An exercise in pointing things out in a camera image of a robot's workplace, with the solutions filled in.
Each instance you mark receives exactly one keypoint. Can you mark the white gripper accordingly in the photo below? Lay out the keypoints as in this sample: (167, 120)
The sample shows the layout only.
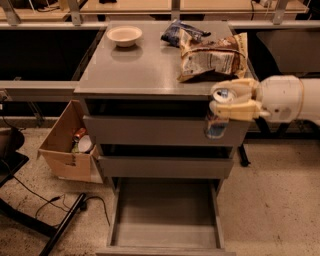
(281, 97)

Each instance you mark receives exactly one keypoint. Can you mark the redbull can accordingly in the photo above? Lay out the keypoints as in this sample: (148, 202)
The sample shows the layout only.
(215, 125)

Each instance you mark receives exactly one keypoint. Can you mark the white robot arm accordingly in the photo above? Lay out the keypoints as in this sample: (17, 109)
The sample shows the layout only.
(310, 109)

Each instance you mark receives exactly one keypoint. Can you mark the grey drawer cabinet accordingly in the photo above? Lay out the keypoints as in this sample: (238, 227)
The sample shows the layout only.
(146, 71)

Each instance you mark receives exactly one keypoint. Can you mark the grey top drawer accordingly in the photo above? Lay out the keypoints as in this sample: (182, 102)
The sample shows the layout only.
(156, 122)

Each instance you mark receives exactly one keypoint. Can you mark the grey drawer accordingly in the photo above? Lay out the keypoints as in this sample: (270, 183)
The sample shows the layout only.
(156, 122)
(165, 217)
(195, 162)

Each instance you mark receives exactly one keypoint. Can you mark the grey middle drawer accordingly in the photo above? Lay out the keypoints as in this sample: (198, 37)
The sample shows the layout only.
(195, 162)

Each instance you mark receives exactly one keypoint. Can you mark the grey bottom drawer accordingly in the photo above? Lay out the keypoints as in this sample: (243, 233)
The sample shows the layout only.
(165, 217)

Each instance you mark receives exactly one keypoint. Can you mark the red can in box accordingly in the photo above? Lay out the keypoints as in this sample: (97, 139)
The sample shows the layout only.
(79, 134)

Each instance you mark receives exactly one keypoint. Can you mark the brown chip bag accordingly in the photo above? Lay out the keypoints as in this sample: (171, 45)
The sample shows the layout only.
(226, 56)

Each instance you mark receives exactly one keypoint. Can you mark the grey chair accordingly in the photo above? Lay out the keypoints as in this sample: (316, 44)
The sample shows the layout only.
(295, 51)

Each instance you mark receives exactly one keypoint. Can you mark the blue chip bag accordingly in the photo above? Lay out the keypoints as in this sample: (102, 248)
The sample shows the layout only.
(172, 33)

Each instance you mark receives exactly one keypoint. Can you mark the white bowl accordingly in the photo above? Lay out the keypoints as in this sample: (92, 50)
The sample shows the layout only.
(124, 36)

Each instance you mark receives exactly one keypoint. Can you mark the white cup in box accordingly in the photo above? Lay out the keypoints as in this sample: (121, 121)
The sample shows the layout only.
(85, 144)

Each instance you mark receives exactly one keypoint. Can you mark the cardboard box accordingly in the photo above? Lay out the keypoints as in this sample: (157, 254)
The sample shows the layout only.
(59, 152)

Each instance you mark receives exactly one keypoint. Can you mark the black chair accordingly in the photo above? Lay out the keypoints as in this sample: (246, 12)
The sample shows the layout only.
(11, 140)

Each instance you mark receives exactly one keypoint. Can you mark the wooden background table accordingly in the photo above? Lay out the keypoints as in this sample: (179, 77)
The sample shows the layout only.
(87, 7)

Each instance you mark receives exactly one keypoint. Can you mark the black stand leg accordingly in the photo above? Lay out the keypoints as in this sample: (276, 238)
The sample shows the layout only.
(53, 233)

